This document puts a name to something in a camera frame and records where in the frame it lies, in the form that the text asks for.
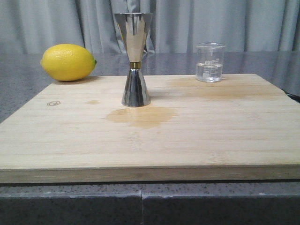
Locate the steel double jigger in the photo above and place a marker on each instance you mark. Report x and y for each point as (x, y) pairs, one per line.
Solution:
(134, 28)

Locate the glass beaker with clear liquid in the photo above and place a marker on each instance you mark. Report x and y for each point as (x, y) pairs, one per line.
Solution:
(210, 60)

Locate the grey curtain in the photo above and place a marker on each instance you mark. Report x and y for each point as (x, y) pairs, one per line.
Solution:
(31, 26)

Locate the wooden cutting board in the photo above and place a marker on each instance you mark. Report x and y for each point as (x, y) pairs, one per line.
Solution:
(242, 128)

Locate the yellow lemon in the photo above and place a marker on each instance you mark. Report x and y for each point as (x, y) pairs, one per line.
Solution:
(67, 62)

